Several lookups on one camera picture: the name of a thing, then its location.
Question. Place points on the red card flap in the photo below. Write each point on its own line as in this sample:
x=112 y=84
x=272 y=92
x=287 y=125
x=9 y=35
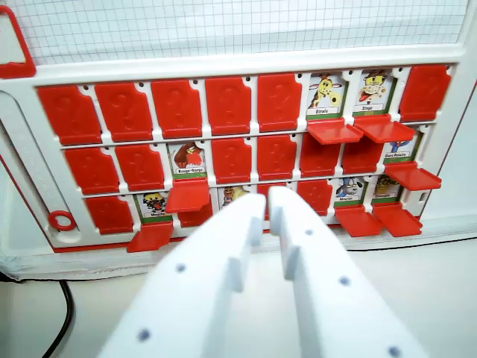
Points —
x=178 y=108

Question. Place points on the red and white game board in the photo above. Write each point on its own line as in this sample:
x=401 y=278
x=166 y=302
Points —
x=231 y=33

